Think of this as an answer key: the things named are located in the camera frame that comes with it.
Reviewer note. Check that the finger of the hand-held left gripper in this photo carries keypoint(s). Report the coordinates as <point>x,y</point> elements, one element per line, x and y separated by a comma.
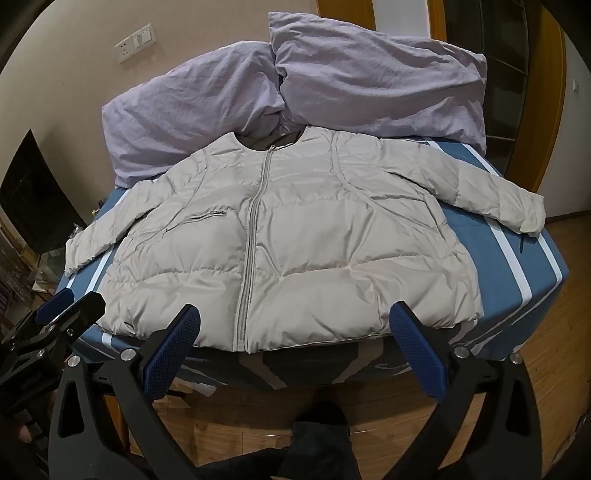
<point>54,305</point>
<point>83,311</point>

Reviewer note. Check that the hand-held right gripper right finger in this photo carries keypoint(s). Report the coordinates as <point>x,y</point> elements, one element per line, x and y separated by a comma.
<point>413,350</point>

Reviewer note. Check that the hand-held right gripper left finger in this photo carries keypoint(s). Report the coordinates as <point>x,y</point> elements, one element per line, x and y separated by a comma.
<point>173,350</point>

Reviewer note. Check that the white light switch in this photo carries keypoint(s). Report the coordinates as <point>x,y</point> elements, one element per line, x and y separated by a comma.
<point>143,38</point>

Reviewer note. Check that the blue white striped bed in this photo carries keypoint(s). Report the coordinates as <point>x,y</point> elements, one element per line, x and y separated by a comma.
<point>508,277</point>

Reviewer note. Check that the person's dark trouser leg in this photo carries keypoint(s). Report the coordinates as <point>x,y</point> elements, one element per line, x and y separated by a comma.
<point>300,452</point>

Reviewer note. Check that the purple pillow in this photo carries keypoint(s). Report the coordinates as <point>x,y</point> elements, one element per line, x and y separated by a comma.
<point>369,83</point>
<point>184,106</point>

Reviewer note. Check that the white wall socket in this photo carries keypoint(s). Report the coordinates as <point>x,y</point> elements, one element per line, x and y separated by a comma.
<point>123,50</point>

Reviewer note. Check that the person's left hand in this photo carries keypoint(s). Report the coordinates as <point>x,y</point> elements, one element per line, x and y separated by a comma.
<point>24,431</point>

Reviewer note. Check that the beige puffer jacket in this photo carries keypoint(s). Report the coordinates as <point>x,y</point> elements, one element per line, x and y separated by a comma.
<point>323,230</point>

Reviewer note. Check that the dark shelf cabinet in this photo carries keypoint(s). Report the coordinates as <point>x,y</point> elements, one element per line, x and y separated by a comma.
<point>498,69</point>

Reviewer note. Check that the black television screen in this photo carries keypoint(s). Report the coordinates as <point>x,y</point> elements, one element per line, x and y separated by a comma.
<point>32,194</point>

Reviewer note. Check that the wooden door frame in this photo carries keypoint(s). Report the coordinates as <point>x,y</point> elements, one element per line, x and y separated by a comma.
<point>549,115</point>

